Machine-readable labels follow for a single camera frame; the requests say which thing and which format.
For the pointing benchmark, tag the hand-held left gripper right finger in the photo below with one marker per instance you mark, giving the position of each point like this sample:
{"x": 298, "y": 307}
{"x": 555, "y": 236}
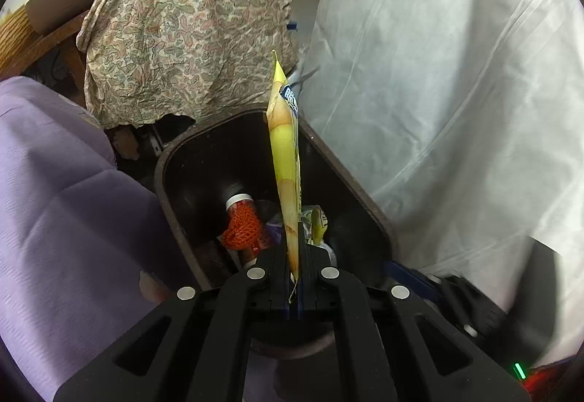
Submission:
{"x": 365, "y": 338}

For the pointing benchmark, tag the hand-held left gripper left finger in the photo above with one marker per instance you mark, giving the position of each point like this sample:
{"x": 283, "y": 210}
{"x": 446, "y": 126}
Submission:
{"x": 214, "y": 338}

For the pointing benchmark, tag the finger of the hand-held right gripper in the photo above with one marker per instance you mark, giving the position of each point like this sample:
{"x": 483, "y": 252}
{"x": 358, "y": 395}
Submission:
{"x": 410, "y": 275}

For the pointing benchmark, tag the orange knitted net sleeve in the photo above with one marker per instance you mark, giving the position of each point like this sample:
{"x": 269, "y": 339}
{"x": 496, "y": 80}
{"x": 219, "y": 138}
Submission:
{"x": 242, "y": 224}

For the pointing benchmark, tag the purple snack packet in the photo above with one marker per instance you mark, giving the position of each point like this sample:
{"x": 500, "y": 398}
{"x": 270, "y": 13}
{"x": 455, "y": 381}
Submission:
{"x": 273, "y": 232}

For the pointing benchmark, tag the yellow snack packet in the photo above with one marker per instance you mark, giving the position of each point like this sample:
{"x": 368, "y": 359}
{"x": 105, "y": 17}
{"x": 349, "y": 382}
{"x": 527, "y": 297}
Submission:
{"x": 285, "y": 155}

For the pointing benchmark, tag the dark brown trash bin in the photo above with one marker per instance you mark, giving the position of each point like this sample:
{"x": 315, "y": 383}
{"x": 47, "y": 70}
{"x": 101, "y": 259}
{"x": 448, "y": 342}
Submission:
{"x": 196, "y": 165}

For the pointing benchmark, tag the purple floral tablecloth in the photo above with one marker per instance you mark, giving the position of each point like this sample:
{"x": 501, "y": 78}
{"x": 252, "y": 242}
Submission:
{"x": 54, "y": 201}

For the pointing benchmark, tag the white cloth cover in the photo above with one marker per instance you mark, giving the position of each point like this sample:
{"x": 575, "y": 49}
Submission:
{"x": 433, "y": 64}

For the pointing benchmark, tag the paisley patterned cloth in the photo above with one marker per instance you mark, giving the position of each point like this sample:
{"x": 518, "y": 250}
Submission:
{"x": 182, "y": 19}

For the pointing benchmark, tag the wicker basket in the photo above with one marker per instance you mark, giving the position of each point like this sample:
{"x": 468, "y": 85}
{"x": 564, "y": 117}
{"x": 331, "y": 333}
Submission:
{"x": 13, "y": 37}

